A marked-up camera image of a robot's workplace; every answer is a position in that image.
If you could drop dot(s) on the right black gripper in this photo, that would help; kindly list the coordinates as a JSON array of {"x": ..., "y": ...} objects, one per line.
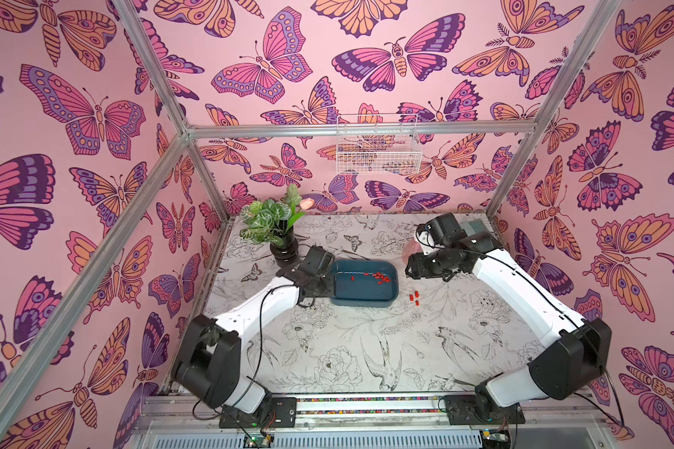
[{"x": 418, "y": 266}]

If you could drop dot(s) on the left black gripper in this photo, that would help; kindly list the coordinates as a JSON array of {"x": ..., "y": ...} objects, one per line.
[{"x": 329, "y": 288}]

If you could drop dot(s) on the teal plastic storage box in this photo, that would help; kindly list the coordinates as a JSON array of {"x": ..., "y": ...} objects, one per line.
[{"x": 364, "y": 291}]

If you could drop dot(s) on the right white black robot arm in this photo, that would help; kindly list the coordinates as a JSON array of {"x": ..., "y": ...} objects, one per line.
[{"x": 575, "y": 349}]

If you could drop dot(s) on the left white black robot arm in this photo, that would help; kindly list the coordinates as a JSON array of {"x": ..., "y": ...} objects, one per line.
[{"x": 208, "y": 363}]

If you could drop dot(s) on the pink spray bottle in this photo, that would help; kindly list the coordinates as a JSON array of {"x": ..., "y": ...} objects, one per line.
[{"x": 411, "y": 247}]

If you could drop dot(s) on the green dustpan brush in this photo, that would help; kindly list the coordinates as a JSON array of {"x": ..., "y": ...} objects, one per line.
[{"x": 477, "y": 230}]

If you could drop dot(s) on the green plant in black vase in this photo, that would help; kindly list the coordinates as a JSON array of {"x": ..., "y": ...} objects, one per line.
[{"x": 272, "y": 222}]

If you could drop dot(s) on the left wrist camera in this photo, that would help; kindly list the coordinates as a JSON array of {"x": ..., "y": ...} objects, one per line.
[{"x": 317, "y": 262}]

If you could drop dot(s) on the white wire basket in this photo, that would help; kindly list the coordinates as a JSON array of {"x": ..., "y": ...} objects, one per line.
[{"x": 373, "y": 147}]

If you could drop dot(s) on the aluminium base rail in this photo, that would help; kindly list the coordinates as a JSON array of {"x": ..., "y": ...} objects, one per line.
[{"x": 401, "y": 420}]

